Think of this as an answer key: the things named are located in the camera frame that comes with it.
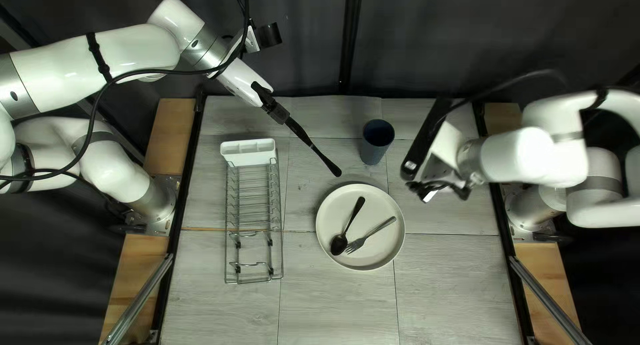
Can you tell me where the black fork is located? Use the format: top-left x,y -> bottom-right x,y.
345,216 -> 397,255

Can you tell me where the black cable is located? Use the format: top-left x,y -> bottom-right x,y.
0,0 -> 256,182
427,69 -> 608,136

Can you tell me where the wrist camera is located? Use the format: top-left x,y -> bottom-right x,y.
255,22 -> 283,49
399,98 -> 454,181

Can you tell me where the black knife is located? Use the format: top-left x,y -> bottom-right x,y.
286,116 -> 343,178

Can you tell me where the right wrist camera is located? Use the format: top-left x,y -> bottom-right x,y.
399,98 -> 454,181

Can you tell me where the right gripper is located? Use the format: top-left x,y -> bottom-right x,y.
405,120 -> 475,204

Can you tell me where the black spoon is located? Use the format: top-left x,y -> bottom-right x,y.
330,196 -> 366,257

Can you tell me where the dark blue cup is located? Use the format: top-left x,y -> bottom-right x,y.
359,119 -> 396,166

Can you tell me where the wire dish rack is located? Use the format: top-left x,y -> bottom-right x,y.
223,158 -> 284,285

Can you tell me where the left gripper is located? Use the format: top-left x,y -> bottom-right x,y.
206,60 -> 292,126

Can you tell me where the pale round plate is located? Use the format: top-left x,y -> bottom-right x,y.
315,183 -> 406,272

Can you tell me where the white cutlery holder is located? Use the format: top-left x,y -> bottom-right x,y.
220,138 -> 277,168

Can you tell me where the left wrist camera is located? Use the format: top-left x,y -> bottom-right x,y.
255,22 -> 283,49

